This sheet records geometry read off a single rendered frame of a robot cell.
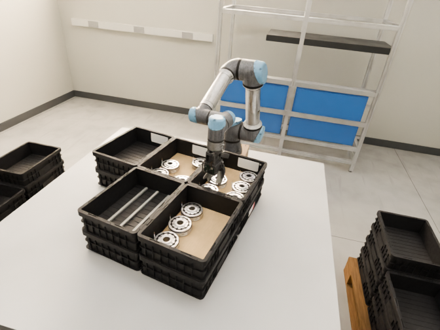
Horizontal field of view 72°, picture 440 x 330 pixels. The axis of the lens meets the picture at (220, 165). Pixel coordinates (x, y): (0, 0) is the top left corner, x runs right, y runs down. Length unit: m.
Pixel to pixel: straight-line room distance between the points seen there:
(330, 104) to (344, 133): 0.37
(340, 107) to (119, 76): 3.17
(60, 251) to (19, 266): 0.16
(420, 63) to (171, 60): 3.11
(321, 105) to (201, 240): 2.41
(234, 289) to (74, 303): 0.62
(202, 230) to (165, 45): 3.46
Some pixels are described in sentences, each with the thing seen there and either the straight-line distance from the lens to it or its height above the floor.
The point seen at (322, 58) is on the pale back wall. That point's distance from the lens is 4.19.
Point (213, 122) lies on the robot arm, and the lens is 1.31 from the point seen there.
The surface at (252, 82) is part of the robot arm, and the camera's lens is 1.68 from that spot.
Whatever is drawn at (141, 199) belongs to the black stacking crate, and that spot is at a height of 0.83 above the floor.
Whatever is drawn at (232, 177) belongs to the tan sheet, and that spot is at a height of 0.83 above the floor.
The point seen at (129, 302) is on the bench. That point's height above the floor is 0.70.
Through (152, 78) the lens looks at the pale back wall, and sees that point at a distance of 4.72.
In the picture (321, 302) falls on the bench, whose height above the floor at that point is 0.70.
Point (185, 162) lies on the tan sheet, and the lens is 1.85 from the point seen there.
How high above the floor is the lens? 1.79
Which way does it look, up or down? 32 degrees down
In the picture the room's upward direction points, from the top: 5 degrees clockwise
